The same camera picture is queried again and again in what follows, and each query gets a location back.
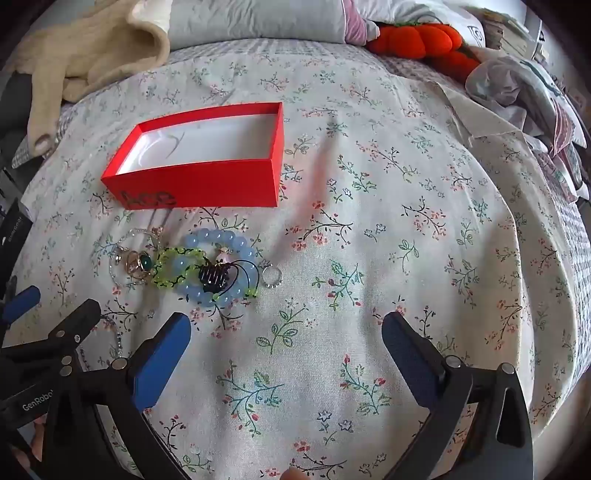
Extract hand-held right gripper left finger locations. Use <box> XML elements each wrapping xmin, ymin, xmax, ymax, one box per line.
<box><xmin>69</xmin><ymin>313</ymin><xmax>192</xmax><ymax>480</ymax></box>

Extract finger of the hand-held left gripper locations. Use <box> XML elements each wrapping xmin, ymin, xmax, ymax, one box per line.
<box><xmin>0</xmin><ymin>276</ymin><xmax>42</xmax><ymax>329</ymax></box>
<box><xmin>0</xmin><ymin>299</ymin><xmax>102</xmax><ymax>370</ymax></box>

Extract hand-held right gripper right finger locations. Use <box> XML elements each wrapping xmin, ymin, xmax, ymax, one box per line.
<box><xmin>382</xmin><ymin>311</ymin><xmax>548</xmax><ymax>480</ymax></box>

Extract silver beaded chain necklace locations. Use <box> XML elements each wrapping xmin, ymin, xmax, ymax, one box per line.
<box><xmin>99</xmin><ymin>225</ymin><xmax>162</xmax><ymax>365</ymax></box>

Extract green bead bracelet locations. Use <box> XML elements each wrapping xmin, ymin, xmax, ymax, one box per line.
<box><xmin>152</xmin><ymin>247</ymin><xmax>206</xmax><ymax>291</ymax></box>

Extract dark beaded charm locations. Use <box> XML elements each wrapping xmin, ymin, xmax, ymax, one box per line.
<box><xmin>198</xmin><ymin>263</ymin><xmax>230</xmax><ymax>292</ymax></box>

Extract red cardboard box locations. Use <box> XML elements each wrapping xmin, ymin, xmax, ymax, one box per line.
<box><xmin>100</xmin><ymin>102</ymin><xmax>284</xmax><ymax>211</ymax></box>

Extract black packet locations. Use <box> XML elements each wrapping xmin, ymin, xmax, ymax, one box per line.
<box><xmin>0</xmin><ymin>198</ymin><xmax>34</xmax><ymax>261</ymax></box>

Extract floral bed sheet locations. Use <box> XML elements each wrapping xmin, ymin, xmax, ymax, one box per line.
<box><xmin>14</xmin><ymin>60</ymin><xmax>573</xmax><ymax>480</ymax></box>

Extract beige quilted blanket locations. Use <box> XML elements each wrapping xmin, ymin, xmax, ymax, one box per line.
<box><xmin>4</xmin><ymin>0</ymin><xmax>172</xmax><ymax>160</ymax></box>

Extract crumpled pale cloth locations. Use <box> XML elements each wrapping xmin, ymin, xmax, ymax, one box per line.
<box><xmin>464</xmin><ymin>54</ymin><xmax>589</xmax><ymax>148</ymax></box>

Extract orange pumpkin plush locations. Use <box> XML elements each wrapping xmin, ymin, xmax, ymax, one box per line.
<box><xmin>367</xmin><ymin>21</ymin><xmax>481</xmax><ymax>77</ymax></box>

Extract pink striped cloth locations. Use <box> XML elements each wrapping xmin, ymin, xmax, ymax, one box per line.
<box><xmin>341</xmin><ymin>0</ymin><xmax>382</xmax><ymax>47</ymax></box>

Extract grey pillow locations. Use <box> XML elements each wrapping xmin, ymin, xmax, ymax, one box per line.
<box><xmin>166</xmin><ymin>0</ymin><xmax>352</xmax><ymax>51</ymax></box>

